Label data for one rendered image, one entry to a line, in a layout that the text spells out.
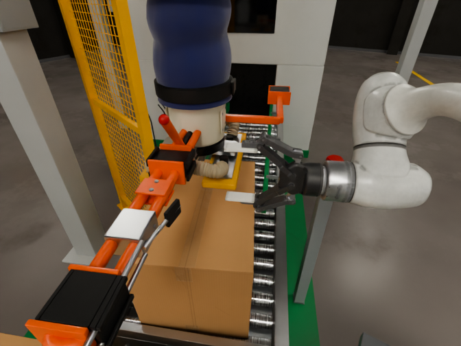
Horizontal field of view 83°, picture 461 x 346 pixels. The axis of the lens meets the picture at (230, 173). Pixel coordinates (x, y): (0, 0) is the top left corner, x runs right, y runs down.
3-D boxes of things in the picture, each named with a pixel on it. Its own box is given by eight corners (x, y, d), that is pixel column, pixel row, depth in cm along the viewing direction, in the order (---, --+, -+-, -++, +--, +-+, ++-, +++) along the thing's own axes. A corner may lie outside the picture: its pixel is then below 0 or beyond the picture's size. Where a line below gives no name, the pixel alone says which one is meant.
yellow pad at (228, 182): (221, 135, 104) (220, 123, 101) (246, 136, 103) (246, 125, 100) (202, 187, 76) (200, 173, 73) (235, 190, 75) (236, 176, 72)
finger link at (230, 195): (254, 193, 65) (254, 195, 65) (226, 191, 66) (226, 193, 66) (254, 200, 62) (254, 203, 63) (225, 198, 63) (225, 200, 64)
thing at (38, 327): (81, 283, 39) (70, 263, 37) (128, 290, 39) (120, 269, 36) (41, 344, 33) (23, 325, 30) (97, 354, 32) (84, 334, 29)
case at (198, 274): (180, 217, 149) (171, 157, 126) (251, 222, 146) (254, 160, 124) (143, 329, 99) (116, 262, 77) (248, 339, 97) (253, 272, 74)
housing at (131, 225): (127, 224, 50) (121, 206, 47) (161, 228, 49) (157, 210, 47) (108, 255, 44) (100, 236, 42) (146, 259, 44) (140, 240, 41)
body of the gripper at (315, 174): (327, 173, 53) (280, 169, 54) (320, 205, 57) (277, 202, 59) (322, 154, 59) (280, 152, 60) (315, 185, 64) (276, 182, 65)
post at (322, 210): (293, 292, 170) (324, 161, 114) (303, 294, 169) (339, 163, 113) (293, 303, 165) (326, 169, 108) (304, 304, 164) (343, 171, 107)
